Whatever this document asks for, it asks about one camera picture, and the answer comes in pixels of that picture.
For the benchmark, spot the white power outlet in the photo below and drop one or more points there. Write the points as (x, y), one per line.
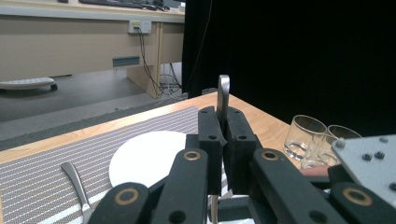
(140, 26)

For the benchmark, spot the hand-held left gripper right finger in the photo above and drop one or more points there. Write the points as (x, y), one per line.
(238, 161)

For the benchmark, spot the black curtain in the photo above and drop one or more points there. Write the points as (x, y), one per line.
(295, 46)

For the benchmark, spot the striped placemat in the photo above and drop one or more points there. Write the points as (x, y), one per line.
(46, 174)

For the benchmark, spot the black keyboard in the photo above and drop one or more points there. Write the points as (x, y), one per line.
(109, 3)

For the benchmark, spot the white plate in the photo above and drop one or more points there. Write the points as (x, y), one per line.
(140, 161)

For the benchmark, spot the beige desk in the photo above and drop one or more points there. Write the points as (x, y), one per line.
(62, 53)

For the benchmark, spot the metal fork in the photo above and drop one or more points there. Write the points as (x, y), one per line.
(223, 93)

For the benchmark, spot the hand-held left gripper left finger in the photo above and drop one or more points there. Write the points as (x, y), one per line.
(211, 161)

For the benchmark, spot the metal table knife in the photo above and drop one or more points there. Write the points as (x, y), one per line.
(76, 183)

